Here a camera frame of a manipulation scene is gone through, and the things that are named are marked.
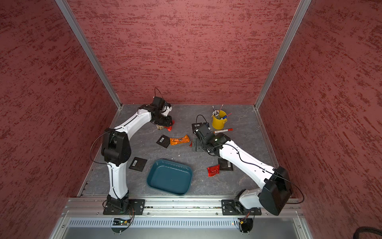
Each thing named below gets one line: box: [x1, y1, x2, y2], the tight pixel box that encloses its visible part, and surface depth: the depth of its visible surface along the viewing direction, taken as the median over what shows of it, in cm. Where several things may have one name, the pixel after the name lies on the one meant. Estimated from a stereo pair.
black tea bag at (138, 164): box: [128, 156, 148, 172], surface depth 91 cm
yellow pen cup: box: [211, 109, 228, 130], surface depth 102 cm
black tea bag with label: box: [155, 134, 171, 149], surface depth 102 cm
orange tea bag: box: [169, 134, 191, 146], surface depth 99 cm
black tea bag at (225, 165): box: [217, 157, 234, 171], surface depth 91 cm
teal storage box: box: [146, 159, 193, 196], surface depth 85 cm
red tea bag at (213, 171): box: [206, 164, 221, 177], surface depth 86 cm
